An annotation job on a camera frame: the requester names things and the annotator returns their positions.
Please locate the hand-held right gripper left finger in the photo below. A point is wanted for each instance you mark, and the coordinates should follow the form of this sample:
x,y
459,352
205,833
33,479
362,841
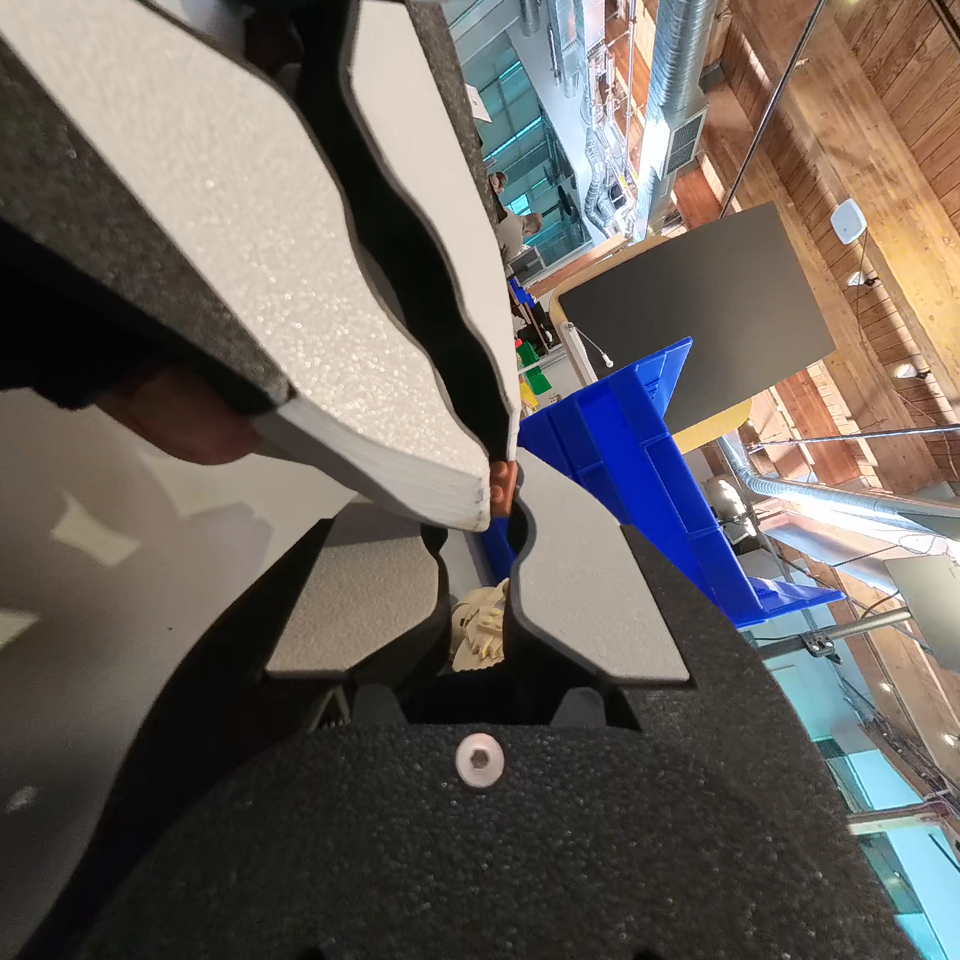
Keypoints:
x,y
353,593

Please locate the tan brown brick toy figure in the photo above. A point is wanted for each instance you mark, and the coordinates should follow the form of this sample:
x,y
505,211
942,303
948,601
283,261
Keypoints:
x,y
480,627

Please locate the studio light panel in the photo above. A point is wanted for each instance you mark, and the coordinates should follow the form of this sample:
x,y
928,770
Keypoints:
x,y
930,600

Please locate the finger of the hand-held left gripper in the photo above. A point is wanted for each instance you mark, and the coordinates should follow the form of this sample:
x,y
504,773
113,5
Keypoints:
x,y
428,165
225,195

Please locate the person's left hand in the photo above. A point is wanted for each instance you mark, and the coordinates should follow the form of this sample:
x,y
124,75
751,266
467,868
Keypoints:
x,y
173,413

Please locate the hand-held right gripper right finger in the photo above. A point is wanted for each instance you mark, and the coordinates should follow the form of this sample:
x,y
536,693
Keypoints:
x,y
593,585

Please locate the wooden shelf unit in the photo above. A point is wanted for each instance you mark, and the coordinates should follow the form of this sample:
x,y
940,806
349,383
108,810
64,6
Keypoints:
x,y
533,338

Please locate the small orange brick assembly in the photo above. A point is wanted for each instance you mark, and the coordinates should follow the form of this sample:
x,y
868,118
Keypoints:
x,y
503,488

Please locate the grey desk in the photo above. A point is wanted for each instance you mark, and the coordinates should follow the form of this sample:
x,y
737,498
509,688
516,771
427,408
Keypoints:
x,y
105,600

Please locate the black board with wooden edge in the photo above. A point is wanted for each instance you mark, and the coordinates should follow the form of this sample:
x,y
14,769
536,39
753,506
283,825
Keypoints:
x,y
690,315

